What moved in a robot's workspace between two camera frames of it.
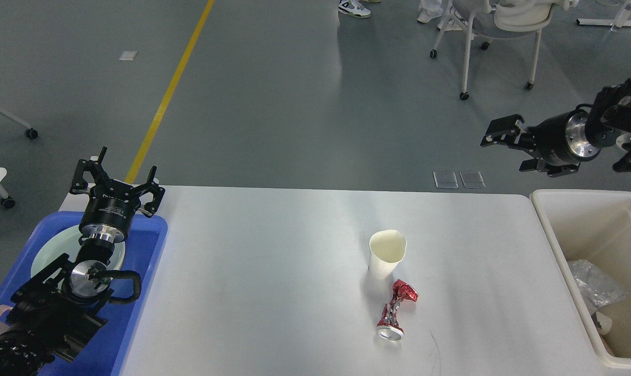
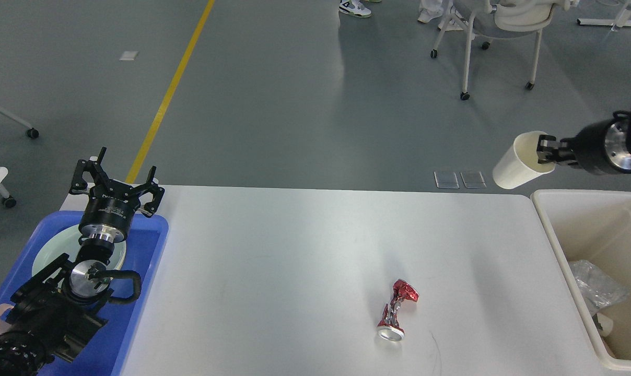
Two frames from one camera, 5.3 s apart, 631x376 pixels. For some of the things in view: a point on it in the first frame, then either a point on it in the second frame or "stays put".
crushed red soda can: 389,328 stays put
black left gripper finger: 151,208 stays put
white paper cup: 387,249 → 520,164
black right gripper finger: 507,130 → 546,142
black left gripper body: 108,213 stays put
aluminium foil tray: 596,289 stays put
